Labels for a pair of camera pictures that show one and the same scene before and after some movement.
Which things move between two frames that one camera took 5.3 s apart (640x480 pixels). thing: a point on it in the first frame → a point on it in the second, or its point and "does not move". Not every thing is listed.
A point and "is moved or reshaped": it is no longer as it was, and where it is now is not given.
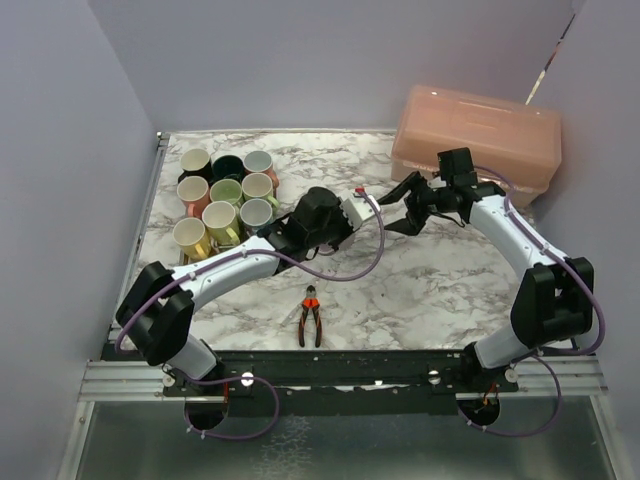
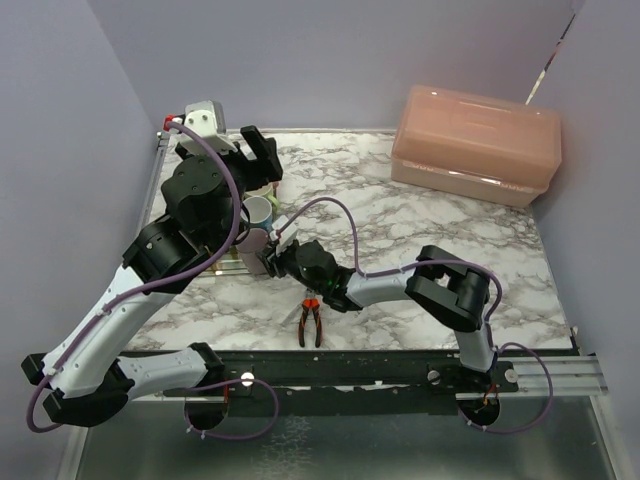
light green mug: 258,186 does not move
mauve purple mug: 347,243 is moved or reshaped
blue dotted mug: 256,214 does not move
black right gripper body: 427,200 → 283,262
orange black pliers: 310,300 does not move
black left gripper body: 337,229 → 224,236
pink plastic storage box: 514,144 does not move
